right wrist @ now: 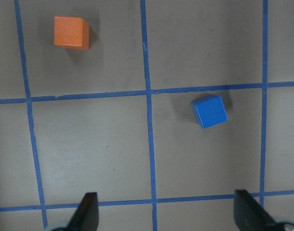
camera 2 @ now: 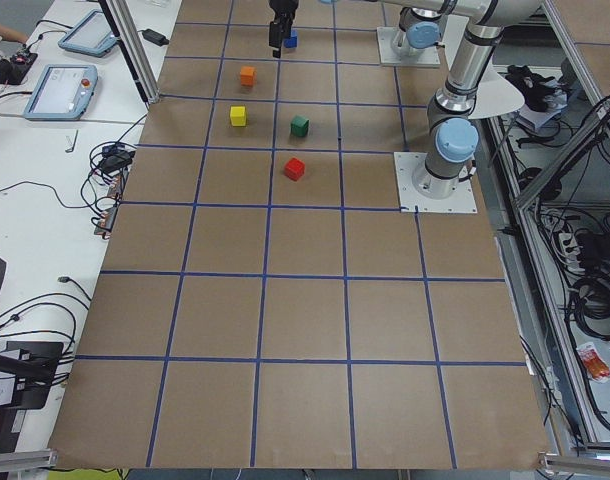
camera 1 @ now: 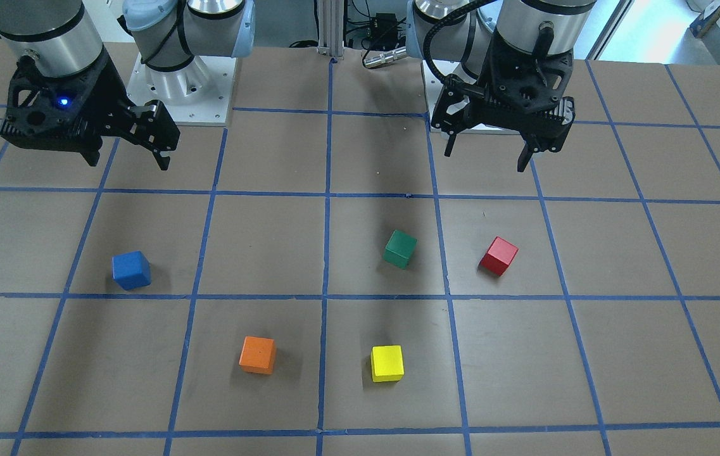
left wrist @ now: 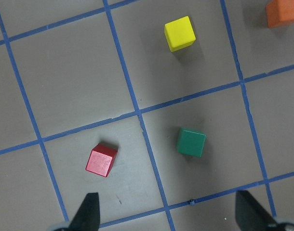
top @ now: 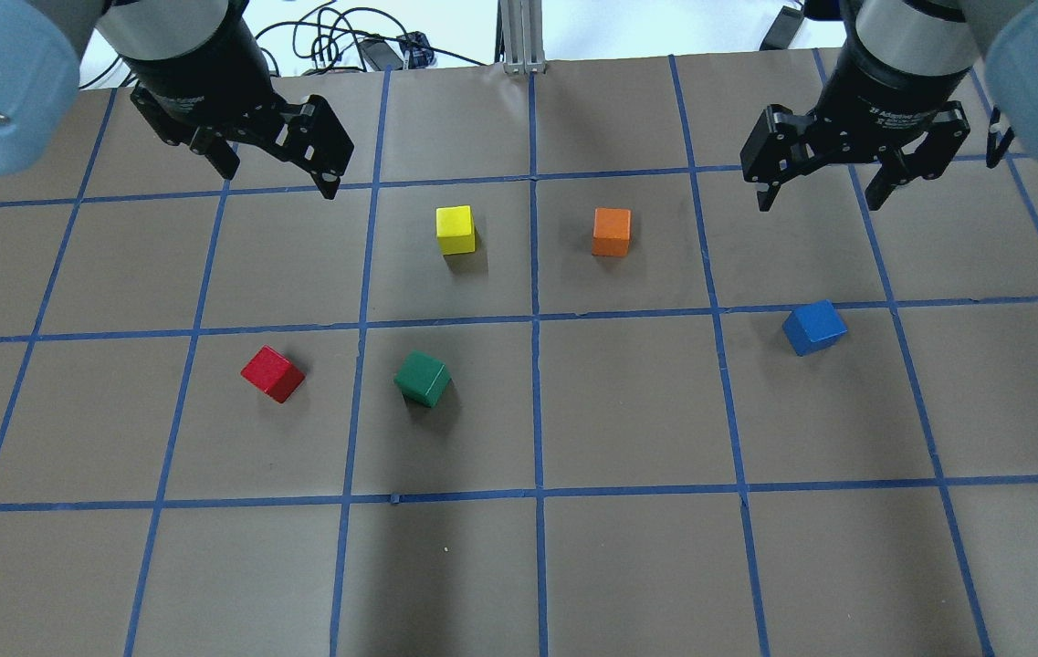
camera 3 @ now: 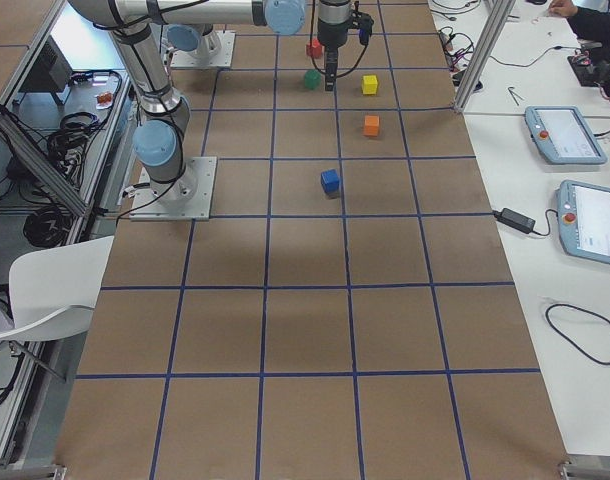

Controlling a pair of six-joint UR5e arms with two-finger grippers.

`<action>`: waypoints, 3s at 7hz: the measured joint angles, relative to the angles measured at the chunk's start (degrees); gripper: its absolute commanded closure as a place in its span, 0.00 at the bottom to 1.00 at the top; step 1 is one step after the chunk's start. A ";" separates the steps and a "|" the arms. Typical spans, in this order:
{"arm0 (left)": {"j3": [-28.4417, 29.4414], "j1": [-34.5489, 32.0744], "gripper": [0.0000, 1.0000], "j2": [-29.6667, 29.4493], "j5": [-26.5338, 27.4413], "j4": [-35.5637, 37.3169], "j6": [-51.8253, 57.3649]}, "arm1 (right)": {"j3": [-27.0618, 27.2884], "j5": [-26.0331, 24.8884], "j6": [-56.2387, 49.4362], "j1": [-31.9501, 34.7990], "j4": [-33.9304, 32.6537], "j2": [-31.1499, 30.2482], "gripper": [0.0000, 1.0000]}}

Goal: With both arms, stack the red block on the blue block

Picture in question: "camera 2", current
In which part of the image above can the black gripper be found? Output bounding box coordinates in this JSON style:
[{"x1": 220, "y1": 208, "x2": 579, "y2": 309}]
[{"x1": 268, "y1": 0, "x2": 299, "y2": 59}]

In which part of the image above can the red wooden block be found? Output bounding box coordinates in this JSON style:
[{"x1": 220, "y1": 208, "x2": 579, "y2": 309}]
[{"x1": 283, "y1": 157, "x2": 306, "y2": 181}]

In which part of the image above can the blue wooden block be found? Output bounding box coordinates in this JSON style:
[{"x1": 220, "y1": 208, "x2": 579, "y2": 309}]
[{"x1": 283, "y1": 29, "x2": 298, "y2": 49}]

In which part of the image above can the orange wooden block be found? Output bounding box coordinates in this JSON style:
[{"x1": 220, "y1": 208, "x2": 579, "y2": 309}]
[{"x1": 239, "y1": 65, "x2": 256, "y2": 87}]

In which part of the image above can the yellow wooden block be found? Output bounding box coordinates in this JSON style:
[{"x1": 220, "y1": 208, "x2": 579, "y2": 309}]
[{"x1": 229, "y1": 105, "x2": 247, "y2": 127}]

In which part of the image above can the green wooden block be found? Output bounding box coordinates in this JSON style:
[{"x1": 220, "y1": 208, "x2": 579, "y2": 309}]
[{"x1": 290, "y1": 115, "x2": 310, "y2": 138}]

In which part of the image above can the person's hand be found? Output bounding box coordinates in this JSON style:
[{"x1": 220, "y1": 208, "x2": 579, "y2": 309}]
[{"x1": 0, "y1": 24, "x2": 29, "y2": 44}]

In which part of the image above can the black power adapter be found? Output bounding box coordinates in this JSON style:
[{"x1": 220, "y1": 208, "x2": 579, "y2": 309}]
[{"x1": 141, "y1": 29, "x2": 169, "y2": 46}]

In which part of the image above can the far blue teach pendant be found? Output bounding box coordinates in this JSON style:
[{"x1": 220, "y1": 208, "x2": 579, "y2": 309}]
[{"x1": 58, "y1": 10, "x2": 117, "y2": 58}]

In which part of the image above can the blue teach pendant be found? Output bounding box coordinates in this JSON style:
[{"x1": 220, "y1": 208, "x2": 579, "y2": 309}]
[
  {"x1": 23, "y1": 64, "x2": 98, "y2": 121},
  {"x1": 58, "y1": 10, "x2": 117, "y2": 58}
]

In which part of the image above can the near blue teach pendant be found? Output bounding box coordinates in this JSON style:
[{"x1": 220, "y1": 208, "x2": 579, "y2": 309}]
[{"x1": 23, "y1": 64, "x2": 98, "y2": 121}]

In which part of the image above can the metal allen key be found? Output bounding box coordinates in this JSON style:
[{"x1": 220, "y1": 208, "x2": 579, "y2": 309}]
[{"x1": 65, "y1": 130, "x2": 79, "y2": 153}]

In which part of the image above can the black electronic device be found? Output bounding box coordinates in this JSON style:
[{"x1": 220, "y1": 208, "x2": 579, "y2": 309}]
[{"x1": 0, "y1": 50, "x2": 38, "y2": 86}]

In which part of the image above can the brown grid paper mat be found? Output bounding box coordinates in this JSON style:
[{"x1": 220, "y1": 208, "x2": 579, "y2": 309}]
[{"x1": 50, "y1": 1, "x2": 548, "y2": 470}]

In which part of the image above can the orange snack packet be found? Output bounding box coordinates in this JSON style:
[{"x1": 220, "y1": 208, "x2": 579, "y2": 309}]
[{"x1": 576, "y1": 342, "x2": 610, "y2": 383}]

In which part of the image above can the aluminium frame post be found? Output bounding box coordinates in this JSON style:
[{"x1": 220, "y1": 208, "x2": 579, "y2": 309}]
[{"x1": 98, "y1": 0, "x2": 160, "y2": 105}]

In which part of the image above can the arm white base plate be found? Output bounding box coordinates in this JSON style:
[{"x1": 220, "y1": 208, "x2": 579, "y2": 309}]
[
  {"x1": 393, "y1": 152, "x2": 478, "y2": 214},
  {"x1": 376, "y1": 27, "x2": 441, "y2": 68}
]

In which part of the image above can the black coiled cable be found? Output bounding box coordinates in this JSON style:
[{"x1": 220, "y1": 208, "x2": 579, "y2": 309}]
[{"x1": 564, "y1": 273, "x2": 610, "y2": 343}]

